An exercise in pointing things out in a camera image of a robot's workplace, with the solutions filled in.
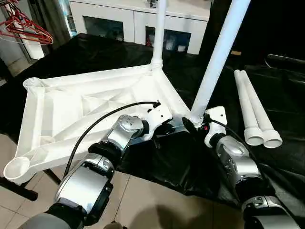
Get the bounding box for white glass-door cabinet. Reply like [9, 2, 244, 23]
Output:
[69, 0, 210, 55]

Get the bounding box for white plastic table top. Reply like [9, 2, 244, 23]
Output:
[4, 64, 191, 185]

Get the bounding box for grey curtain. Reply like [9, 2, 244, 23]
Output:
[29, 0, 74, 48]

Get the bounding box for black plastic mat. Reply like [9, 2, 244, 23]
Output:
[0, 32, 305, 210]

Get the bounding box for white plastic table leg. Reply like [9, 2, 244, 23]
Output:
[234, 70, 264, 146]
[189, 0, 252, 127]
[240, 71, 283, 149]
[150, 0, 167, 71]

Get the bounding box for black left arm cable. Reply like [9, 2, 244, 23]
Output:
[63, 101, 160, 178]

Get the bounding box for black folding table frame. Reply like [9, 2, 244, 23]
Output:
[0, 167, 62, 202]

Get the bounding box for red wire clothes hanger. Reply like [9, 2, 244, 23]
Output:
[0, 2, 54, 45]

